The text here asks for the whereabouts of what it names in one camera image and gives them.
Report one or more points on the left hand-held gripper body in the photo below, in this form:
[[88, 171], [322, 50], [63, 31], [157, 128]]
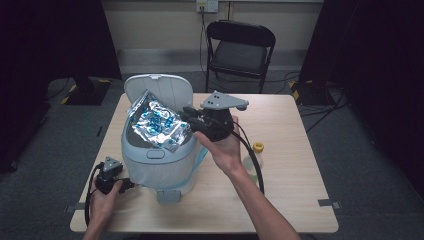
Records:
[[108, 173]]

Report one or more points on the grey tape piece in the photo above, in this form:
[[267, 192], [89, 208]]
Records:
[[75, 207], [328, 202]]

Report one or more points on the black curtain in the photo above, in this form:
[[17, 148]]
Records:
[[50, 40], [376, 50]]

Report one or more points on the white wall socket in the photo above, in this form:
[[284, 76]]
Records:
[[207, 5]]

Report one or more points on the clear bottle with yellow cap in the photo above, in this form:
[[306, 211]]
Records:
[[258, 147]]

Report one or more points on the silver foil snack bag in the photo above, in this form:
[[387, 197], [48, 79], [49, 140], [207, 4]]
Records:
[[156, 123]]

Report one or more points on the black stand base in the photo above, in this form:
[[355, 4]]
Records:
[[310, 95], [87, 92]]

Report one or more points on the person's right hand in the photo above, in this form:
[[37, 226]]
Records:
[[225, 153]]

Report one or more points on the black folding chair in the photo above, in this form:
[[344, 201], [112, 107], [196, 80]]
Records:
[[240, 56]]

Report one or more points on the person's left hand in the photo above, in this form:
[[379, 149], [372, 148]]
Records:
[[101, 206]]

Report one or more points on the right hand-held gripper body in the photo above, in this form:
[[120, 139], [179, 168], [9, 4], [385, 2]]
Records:
[[220, 120]]

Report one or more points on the clear plastic bin liner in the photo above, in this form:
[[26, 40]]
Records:
[[166, 176]]

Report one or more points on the white grey pedal trash bin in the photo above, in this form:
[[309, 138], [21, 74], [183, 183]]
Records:
[[140, 151]]

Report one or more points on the black floor tape strip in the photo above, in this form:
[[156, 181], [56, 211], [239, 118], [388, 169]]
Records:
[[99, 131]]

